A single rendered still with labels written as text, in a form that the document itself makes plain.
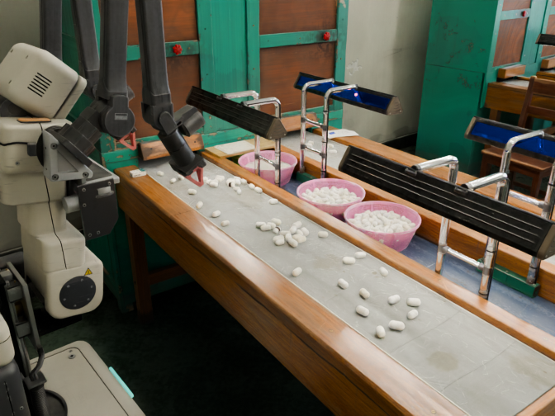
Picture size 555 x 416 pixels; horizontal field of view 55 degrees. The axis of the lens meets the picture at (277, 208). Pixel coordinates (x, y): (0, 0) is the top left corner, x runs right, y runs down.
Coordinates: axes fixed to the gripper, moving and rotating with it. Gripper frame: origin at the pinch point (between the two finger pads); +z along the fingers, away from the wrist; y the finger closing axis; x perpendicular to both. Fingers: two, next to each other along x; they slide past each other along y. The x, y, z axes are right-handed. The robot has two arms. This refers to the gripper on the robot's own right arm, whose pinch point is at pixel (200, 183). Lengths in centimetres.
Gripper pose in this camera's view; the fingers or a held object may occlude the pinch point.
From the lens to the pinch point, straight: 156.4
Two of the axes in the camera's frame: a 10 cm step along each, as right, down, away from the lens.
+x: -6.9, 6.5, -3.1
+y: -6.3, -3.3, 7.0
